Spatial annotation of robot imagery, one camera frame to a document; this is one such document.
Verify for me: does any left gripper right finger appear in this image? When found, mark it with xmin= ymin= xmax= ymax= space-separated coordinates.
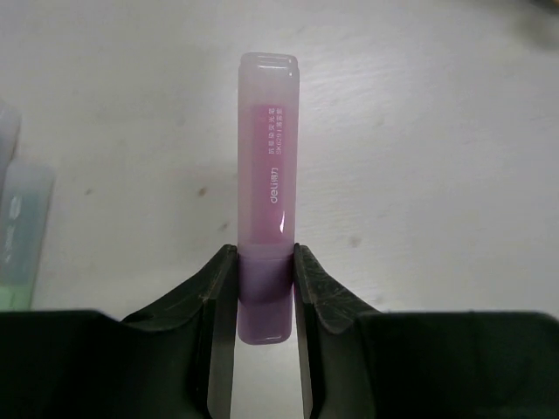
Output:
xmin=293 ymin=244 xmax=558 ymax=418

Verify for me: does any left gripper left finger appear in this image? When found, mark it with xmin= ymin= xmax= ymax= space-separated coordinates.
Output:
xmin=1 ymin=245 xmax=238 ymax=418

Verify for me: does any green highlighter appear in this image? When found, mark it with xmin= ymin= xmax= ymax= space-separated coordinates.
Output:
xmin=1 ymin=159 xmax=55 ymax=312

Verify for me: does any purple highlighter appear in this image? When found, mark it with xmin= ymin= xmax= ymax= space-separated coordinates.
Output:
xmin=238 ymin=52 xmax=300 ymax=345

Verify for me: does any orange highlighter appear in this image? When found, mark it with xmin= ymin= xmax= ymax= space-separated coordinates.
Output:
xmin=0 ymin=100 xmax=21 ymax=178

